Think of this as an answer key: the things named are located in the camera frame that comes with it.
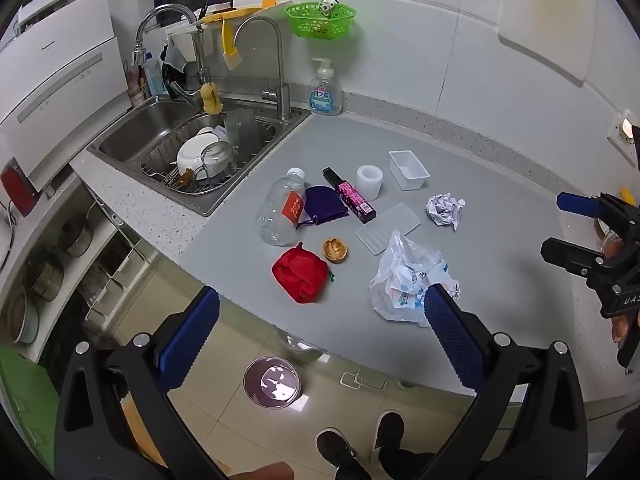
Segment blue and white bottle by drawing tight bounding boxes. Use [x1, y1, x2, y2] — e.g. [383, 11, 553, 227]
[145, 57, 166, 98]

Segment round trash bin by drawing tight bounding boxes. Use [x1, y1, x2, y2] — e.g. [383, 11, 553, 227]
[242, 356, 307, 409]

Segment yellow and white scraper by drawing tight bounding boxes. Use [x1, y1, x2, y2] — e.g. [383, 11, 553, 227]
[221, 20, 242, 71]

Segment clear plastic container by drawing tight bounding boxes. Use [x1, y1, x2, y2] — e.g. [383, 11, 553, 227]
[223, 108, 261, 153]

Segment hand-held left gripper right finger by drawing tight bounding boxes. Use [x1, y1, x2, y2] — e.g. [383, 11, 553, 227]
[415, 284, 588, 480]

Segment white rectangular plastic container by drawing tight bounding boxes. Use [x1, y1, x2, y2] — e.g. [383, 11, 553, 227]
[388, 150, 431, 192]

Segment green cabinet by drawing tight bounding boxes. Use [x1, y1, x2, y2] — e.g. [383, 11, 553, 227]
[0, 347, 61, 461]

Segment wire dish rack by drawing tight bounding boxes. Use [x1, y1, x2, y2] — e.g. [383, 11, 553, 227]
[141, 112, 278, 196]

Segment black trousers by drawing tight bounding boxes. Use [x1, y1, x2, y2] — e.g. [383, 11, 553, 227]
[335, 447, 436, 480]

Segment pale basin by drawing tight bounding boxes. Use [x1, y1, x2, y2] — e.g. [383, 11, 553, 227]
[7, 287, 41, 346]

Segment green plastic basket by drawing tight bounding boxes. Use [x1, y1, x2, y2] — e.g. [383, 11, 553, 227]
[284, 1, 358, 40]

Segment white translucent cylinder cup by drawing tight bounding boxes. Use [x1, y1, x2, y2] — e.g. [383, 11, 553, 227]
[356, 164, 384, 201]

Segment steel pot with lid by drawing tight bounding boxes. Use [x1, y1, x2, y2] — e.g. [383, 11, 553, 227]
[59, 205, 96, 258]

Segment clear soap dispenser bottle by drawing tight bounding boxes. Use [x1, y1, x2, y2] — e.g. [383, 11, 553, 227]
[307, 57, 344, 117]

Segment steel gooseneck faucet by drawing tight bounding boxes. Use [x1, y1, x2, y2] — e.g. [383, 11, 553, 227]
[234, 16, 292, 122]

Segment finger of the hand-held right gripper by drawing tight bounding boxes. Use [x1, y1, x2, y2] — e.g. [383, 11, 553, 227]
[556, 191, 640, 261]
[541, 237, 623, 288]

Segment white storage bin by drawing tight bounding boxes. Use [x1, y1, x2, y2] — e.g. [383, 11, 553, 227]
[107, 240, 151, 286]
[82, 280, 126, 331]

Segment white wall socket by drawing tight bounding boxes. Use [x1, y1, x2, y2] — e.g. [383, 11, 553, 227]
[607, 110, 638, 161]

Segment white dishwasher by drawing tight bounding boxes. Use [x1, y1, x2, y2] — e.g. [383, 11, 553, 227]
[0, 0, 125, 191]

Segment purple drawstring pouch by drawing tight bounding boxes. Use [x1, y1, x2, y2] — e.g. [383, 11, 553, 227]
[298, 186, 349, 228]

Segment red cloth pouch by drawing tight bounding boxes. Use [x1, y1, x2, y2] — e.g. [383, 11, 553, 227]
[272, 242, 335, 304]

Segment white printed plastic bag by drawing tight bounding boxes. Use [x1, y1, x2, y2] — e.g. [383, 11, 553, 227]
[370, 230, 461, 328]

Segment yellow sponge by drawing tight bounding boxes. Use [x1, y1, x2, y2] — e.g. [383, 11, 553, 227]
[200, 82, 224, 114]

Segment pink bottle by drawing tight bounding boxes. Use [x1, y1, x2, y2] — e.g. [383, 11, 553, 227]
[127, 62, 146, 106]

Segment brown walnut shell half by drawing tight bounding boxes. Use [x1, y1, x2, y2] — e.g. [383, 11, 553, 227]
[323, 238, 351, 264]

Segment glass pot lid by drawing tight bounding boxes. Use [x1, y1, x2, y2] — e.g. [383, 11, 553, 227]
[200, 142, 236, 178]

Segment clear plastic bottle red label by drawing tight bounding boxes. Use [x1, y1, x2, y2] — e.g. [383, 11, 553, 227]
[256, 167, 307, 247]

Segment white plate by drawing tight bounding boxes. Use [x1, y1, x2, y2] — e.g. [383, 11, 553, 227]
[177, 135, 221, 173]

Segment black and pink box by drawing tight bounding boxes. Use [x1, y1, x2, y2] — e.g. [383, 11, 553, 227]
[322, 166, 377, 221]

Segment stainless steel sink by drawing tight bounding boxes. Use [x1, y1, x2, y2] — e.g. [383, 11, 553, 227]
[87, 94, 312, 217]

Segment black shoe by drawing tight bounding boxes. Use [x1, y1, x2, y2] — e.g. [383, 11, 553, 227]
[316, 427, 358, 468]
[375, 410, 405, 453]

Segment chrome kitchen faucet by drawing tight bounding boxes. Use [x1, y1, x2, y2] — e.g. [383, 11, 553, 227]
[134, 4, 213, 106]

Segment metal cabinet handle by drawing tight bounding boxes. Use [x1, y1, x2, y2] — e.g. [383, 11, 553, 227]
[340, 370, 388, 391]

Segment yellow rack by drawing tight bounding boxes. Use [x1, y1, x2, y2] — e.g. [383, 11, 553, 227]
[200, 0, 278, 26]

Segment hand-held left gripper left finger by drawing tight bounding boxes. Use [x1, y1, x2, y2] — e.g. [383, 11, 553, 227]
[54, 286, 236, 480]

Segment white paper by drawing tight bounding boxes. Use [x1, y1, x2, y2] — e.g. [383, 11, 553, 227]
[426, 193, 467, 231]

